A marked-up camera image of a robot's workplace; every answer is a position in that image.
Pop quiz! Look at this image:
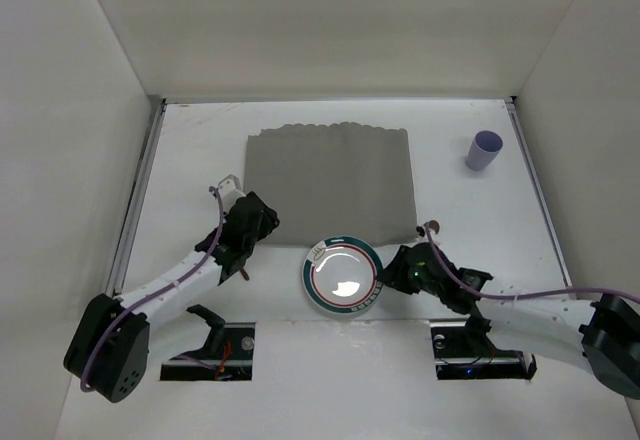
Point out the grey cloth placemat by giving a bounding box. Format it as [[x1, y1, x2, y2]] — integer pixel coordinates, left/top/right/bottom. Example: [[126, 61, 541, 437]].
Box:
[[244, 122, 417, 247]]

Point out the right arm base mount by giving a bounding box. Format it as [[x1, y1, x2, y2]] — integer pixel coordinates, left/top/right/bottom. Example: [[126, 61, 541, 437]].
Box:
[[429, 321, 537, 381]]

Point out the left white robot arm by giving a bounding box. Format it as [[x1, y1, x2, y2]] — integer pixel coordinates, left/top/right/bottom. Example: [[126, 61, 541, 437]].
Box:
[[63, 188, 280, 403]]

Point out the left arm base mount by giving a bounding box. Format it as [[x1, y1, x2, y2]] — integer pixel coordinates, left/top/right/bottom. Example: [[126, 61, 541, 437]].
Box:
[[159, 305, 256, 382]]

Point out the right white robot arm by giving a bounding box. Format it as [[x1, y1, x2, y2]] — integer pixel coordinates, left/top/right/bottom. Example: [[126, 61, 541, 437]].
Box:
[[377, 242, 639, 399]]

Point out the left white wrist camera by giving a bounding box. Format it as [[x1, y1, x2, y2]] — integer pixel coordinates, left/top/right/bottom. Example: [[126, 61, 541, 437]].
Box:
[[217, 174, 245, 209]]

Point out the brown wooden spoon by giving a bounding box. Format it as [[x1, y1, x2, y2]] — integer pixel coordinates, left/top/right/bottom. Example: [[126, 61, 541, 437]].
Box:
[[429, 220, 440, 234]]

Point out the left aluminium table rail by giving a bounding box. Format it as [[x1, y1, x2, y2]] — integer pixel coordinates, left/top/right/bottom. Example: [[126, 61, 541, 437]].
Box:
[[104, 95, 166, 296]]

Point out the white plate with teal rim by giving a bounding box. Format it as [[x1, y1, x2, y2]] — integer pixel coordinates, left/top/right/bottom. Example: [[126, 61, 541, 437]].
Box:
[[301, 235, 383, 318]]

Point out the lilac plastic cup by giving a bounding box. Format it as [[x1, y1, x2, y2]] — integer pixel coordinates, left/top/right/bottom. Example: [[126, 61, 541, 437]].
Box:
[[465, 130, 504, 172]]

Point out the right aluminium table rail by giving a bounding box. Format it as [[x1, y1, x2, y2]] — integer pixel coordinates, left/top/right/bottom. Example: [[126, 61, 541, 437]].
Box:
[[504, 96, 573, 286]]

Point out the aluminium table rail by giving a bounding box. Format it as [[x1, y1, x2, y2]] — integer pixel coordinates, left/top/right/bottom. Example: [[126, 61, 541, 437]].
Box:
[[504, 96, 573, 286], [104, 95, 166, 296]]

